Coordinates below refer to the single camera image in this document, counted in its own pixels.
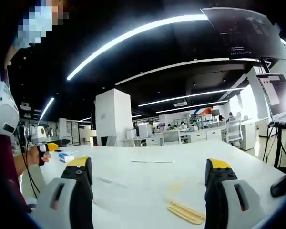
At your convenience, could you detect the white square pillar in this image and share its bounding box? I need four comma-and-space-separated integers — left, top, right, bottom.
95, 88, 132, 146
246, 66, 269, 120

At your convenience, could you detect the large dark monitor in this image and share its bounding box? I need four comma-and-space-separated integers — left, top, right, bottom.
200, 7, 286, 62

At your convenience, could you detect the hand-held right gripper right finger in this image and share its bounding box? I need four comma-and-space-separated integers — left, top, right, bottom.
204, 157, 266, 229

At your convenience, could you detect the open laptop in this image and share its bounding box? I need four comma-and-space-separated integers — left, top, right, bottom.
255, 73, 286, 127

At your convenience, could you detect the white chest-worn device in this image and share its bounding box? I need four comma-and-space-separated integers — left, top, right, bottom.
0, 71, 20, 137

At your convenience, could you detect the white mesh office chair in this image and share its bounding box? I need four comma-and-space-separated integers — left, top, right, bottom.
225, 118, 244, 146

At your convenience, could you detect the clear lid with yellow latches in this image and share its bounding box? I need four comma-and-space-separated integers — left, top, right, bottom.
166, 183, 207, 225

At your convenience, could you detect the black computer mouse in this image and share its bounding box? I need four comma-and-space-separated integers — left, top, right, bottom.
270, 173, 286, 198

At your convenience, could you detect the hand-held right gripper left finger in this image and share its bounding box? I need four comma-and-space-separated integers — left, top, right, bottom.
35, 156, 94, 229

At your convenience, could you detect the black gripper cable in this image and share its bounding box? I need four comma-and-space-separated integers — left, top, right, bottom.
14, 119, 41, 198

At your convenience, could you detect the blue white tissue pack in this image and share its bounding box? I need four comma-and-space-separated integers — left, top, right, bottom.
58, 152, 76, 163

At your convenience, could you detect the white ceiling light strip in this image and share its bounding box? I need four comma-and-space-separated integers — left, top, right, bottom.
155, 100, 230, 114
115, 57, 261, 86
137, 87, 245, 107
66, 13, 209, 81

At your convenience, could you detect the black metal stand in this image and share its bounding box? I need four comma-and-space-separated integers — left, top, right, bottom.
268, 121, 286, 174

